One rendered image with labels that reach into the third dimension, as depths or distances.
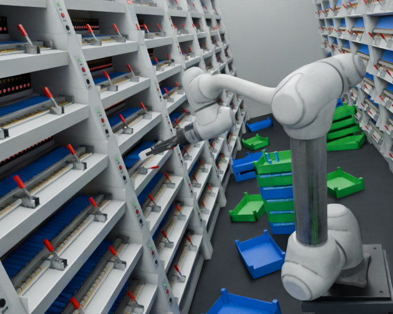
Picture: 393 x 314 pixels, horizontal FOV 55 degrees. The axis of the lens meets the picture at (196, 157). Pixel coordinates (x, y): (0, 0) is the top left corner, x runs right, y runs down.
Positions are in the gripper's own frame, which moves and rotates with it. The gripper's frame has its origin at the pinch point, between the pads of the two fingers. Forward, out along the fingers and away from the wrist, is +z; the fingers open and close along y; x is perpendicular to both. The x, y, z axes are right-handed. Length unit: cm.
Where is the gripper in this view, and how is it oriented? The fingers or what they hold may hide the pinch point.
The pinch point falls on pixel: (147, 153)
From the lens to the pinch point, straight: 167.6
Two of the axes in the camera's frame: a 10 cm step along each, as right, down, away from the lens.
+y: -1.9, 3.3, -9.3
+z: -8.8, 3.7, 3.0
